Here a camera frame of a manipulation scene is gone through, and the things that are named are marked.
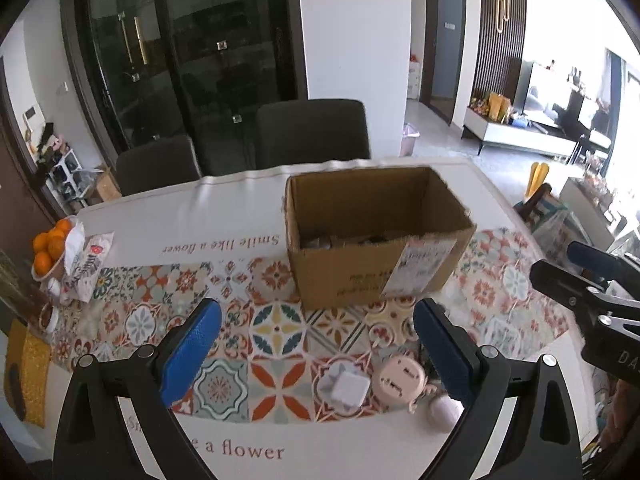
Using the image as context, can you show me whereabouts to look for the white square power adapter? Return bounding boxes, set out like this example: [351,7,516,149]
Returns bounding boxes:
[317,361,371,414]

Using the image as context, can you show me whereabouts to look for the white shoe rack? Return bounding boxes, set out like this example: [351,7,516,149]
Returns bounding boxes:
[49,148,89,210]

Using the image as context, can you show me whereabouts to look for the yellow bunny ear stool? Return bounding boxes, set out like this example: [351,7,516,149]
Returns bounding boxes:
[524,162,549,198]

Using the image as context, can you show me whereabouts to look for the brown cardboard box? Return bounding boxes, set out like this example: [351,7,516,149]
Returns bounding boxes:
[284,166,476,311]

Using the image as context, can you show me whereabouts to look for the pink trash bin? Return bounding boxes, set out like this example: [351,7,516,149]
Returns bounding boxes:
[399,122,420,157]

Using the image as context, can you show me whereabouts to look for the pink round toy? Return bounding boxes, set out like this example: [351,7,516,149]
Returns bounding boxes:
[371,354,438,413]

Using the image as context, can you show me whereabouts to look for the dark chair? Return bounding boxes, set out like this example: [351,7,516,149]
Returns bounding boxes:
[255,99,371,169]
[116,134,203,196]

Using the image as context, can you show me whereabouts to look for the white tv cabinet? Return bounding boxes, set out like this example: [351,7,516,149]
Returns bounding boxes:
[462,108,576,159]

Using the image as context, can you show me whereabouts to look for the striped cushion wooden chair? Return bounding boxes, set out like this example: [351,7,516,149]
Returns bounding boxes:
[514,183,576,259]

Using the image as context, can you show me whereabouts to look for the patterned tile table runner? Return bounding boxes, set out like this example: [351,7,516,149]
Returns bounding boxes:
[52,229,568,424]

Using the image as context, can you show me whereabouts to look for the dark chair near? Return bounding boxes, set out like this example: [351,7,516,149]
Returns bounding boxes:
[255,99,371,169]

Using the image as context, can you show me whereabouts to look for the oranges in bowl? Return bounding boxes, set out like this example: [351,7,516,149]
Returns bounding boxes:
[32,216,76,282]

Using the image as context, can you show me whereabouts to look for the dark chair far left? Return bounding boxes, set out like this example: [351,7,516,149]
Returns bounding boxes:
[116,134,203,196]

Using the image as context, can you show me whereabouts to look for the printed snack bag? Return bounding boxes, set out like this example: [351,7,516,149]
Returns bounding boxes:
[62,221,114,302]

